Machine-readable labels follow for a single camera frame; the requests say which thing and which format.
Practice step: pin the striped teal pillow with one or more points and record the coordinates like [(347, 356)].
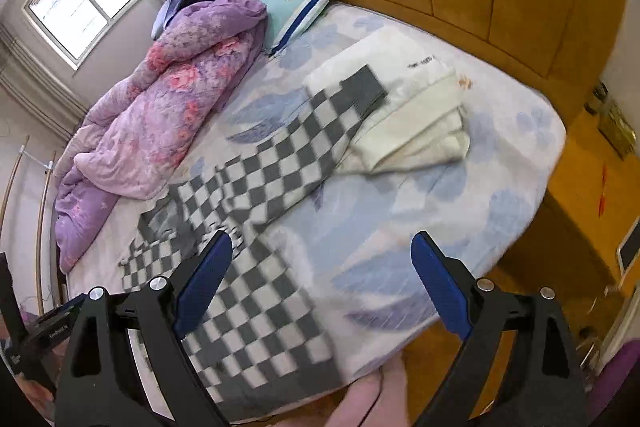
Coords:
[(290, 2)]

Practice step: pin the gold green box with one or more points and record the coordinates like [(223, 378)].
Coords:
[(612, 122)]

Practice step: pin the cream folded blanket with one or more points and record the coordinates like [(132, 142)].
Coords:
[(420, 127)]

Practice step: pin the wooden pole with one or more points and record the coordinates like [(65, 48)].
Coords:
[(44, 217), (12, 184)]

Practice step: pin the wooden nightstand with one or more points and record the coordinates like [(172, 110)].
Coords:
[(575, 187)]

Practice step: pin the white tablet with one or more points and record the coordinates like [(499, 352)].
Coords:
[(631, 249)]

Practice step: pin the person's pink clothing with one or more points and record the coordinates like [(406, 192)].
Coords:
[(350, 402)]

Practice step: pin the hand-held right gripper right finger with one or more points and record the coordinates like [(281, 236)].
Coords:
[(440, 282)]

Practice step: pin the bed with floral sheet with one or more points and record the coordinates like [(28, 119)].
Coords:
[(400, 227)]

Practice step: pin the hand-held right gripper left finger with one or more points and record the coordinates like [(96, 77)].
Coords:
[(205, 277)]

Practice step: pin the grey white checkered garment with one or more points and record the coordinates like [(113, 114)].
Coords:
[(270, 187)]

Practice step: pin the purple floral quilt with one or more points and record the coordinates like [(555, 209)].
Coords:
[(170, 107)]

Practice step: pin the purple cloth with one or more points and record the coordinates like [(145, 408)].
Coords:
[(617, 382)]

